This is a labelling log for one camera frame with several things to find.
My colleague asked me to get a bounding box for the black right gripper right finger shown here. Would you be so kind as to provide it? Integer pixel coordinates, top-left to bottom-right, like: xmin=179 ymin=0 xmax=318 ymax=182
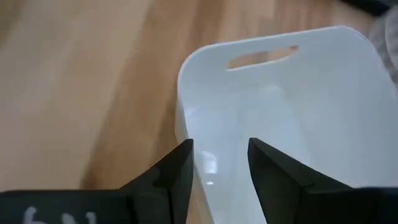
xmin=248 ymin=137 xmax=358 ymax=224

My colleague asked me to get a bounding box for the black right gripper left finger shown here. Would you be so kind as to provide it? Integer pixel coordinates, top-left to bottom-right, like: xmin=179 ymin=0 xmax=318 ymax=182
xmin=119 ymin=138 xmax=195 ymax=224

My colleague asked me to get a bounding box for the white plastic basket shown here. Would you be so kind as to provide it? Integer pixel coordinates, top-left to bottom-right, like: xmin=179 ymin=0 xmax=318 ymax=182
xmin=174 ymin=25 xmax=398 ymax=224

